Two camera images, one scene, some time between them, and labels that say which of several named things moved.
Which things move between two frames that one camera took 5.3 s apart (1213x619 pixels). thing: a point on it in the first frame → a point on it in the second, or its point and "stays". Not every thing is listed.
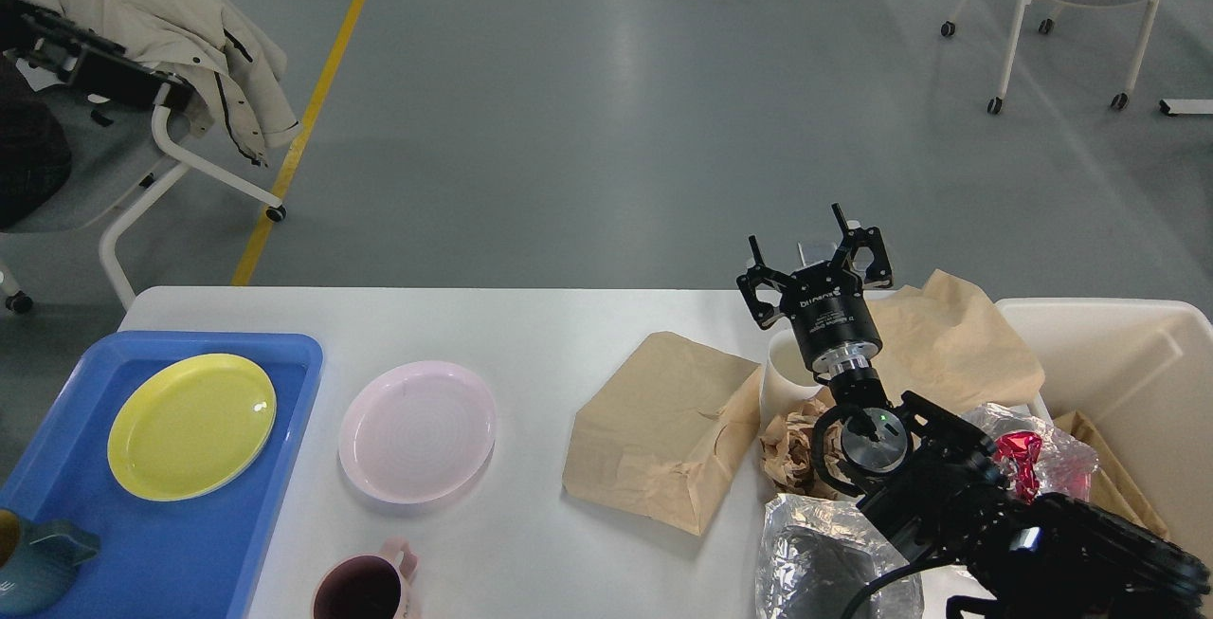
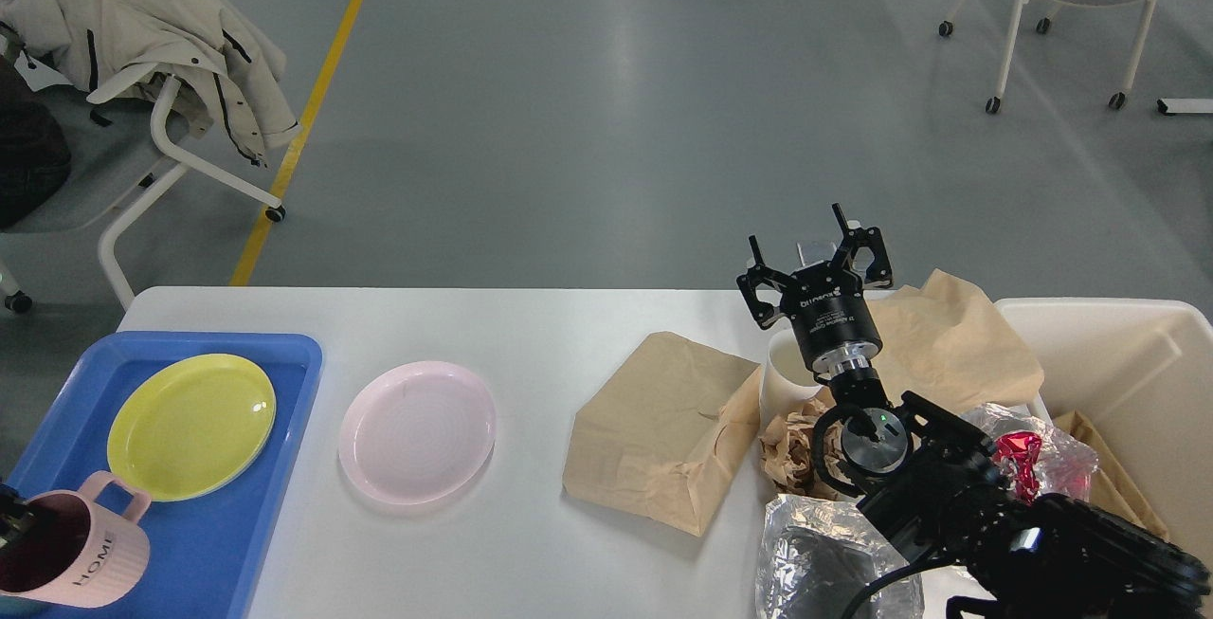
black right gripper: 832,317 stays
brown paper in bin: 1110,485 stays
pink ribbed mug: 369,586 → 75,552
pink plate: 417,432 stays
